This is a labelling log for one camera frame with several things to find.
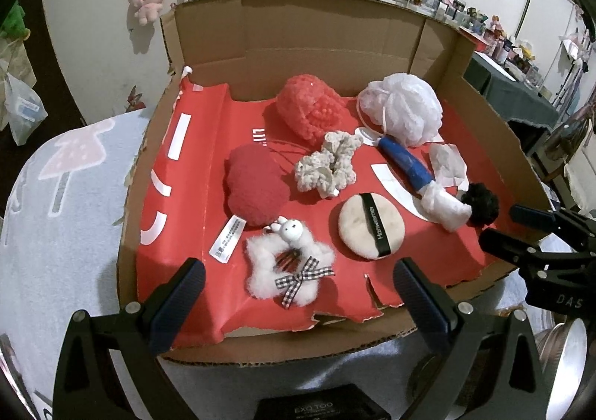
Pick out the clear plastic bag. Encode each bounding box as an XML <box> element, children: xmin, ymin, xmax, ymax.
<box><xmin>0</xmin><ymin>73</ymin><xmax>48</xmax><ymax>146</ymax></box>

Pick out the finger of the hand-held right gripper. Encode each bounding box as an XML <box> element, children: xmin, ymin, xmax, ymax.
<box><xmin>510</xmin><ymin>205</ymin><xmax>596</xmax><ymax>254</ymax></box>
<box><xmin>479</xmin><ymin>228</ymin><xmax>559</xmax><ymax>274</ymax></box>

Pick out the black scrunchie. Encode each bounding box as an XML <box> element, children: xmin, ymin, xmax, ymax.
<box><xmin>459</xmin><ymin>182</ymin><xmax>500</xmax><ymax>226</ymax></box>

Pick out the white wardrobe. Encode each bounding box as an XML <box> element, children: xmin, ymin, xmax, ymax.
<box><xmin>512</xmin><ymin>0</ymin><xmax>578</xmax><ymax>90</ymax></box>

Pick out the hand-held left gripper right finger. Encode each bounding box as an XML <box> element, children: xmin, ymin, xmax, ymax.
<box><xmin>392</xmin><ymin>257</ymin><xmax>546</xmax><ymax>420</ymax></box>

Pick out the red heart plush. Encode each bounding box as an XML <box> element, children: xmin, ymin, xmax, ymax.
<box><xmin>209</xmin><ymin>139</ymin><xmax>309</xmax><ymax>262</ymax></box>

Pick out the cardboard box with red lining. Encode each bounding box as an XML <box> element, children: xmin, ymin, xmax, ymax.
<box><xmin>112</xmin><ymin>0</ymin><xmax>566</xmax><ymax>367</ymax></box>

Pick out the white bath pouf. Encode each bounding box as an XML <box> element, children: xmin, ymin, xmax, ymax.
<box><xmin>358</xmin><ymin>73</ymin><xmax>444</xmax><ymax>146</ymax></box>

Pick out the beige crochet scrunchie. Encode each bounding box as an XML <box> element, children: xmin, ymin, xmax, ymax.
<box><xmin>294</xmin><ymin>131</ymin><xmax>365</xmax><ymax>198</ymax></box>

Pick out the green plush toy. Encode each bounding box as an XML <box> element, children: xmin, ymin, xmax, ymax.
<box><xmin>0</xmin><ymin>1</ymin><xmax>29</xmax><ymax>39</ymax></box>

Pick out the beige powder puff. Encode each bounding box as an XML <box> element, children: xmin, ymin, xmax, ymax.
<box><xmin>337</xmin><ymin>192</ymin><xmax>406</xmax><ymax>260</ymax></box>

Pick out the blue roll with white wrap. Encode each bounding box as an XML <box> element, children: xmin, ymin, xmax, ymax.
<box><xmin>377</xmin><ymin>136</ymin><xmax>471</xmax><ymax>232</ymax></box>

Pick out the row of cosmetic bottles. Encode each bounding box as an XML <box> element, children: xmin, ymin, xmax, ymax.
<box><xmin>386</xmin><ymin>0</ymin><xmax>555</xmax><ymax>90</ymax></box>

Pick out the patterned tin box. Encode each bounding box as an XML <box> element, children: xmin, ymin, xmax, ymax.
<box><xmin>254</xmin><ymin>383</ymin><xmax>392</xmax><ymax>420</ymax></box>

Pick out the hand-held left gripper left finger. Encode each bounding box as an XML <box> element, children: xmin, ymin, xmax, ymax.
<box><xmin>53</xmin><ymin>258</ymin><xmax>206</xmax><ymax>420</ymax></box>

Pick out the white tissue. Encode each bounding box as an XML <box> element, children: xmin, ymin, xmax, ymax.
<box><xmin>428</xmin><ymin>143</ymin><xmax>467</xmax><ymax>188</ymax></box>

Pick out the coral red chenille scrunchie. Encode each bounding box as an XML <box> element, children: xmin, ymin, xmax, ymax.
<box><xmin>276</xmin><ymin>74</ymin><xmax>346</xmax><ymax>141</ymax></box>

